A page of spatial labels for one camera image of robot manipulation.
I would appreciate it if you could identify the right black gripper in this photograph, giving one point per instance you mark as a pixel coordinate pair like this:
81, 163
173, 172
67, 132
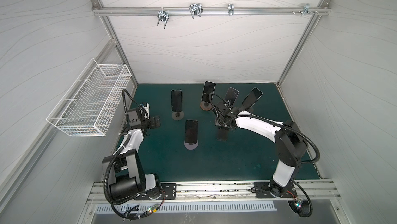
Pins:
225, 111

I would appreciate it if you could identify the phone on wooden stand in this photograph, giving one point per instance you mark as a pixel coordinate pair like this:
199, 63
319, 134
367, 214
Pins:
209, 88

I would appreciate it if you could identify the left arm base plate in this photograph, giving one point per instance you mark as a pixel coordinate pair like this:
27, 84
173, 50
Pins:
169, 193

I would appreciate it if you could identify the white slotted cable duct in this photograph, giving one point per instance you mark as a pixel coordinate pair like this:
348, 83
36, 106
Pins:
194, 207

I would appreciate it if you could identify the white wire basket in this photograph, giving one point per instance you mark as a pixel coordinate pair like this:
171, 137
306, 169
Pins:
89, 105

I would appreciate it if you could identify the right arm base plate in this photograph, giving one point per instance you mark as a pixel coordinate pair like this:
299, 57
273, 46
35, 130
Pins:
262, 190

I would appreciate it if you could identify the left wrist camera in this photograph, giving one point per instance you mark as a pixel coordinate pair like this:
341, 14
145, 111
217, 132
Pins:
137, 117

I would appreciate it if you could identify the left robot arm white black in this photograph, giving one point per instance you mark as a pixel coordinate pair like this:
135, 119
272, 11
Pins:
124, 176

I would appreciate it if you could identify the wooden round stand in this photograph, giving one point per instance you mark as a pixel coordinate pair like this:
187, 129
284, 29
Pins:
206, 106

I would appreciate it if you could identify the metal u-bolt clamp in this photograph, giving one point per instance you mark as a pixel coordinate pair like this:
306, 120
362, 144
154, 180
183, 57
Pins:
163, 17
196, 10

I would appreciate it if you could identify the black folding phone stand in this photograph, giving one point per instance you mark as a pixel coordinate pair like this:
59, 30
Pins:
222, 133

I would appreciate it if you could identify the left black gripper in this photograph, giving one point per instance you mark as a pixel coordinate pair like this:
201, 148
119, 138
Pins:
151, 124

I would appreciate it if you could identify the phone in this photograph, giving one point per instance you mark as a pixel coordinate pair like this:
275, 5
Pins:
252, 98
176, 100
191, 131
209, 88
231, 96

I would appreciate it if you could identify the grey round stand left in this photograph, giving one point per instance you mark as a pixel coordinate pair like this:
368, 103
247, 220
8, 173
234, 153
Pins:
177, 115

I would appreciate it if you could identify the aluminium crossbar rail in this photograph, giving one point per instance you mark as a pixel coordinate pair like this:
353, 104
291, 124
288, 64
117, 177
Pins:
207, 11

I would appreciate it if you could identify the metal clamp small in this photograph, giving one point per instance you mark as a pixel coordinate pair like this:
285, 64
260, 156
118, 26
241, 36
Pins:
230, 9

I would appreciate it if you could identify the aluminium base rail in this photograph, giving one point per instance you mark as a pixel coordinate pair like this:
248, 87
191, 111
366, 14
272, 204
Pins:
322, 189

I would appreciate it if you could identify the metal u-bolt clamp left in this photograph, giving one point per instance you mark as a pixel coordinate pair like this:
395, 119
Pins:
163, 17

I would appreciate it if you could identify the metal u-bolt clamp middle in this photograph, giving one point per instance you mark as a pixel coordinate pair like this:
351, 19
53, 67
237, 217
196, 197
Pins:
196, 10

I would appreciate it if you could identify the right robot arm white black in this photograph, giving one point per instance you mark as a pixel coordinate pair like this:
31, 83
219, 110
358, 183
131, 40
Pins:
293, 148

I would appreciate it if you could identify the metal bracket right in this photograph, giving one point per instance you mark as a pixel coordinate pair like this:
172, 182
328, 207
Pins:
305, 11

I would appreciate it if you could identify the lilac front round stand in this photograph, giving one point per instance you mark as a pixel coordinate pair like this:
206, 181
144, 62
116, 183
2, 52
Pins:
191, 146

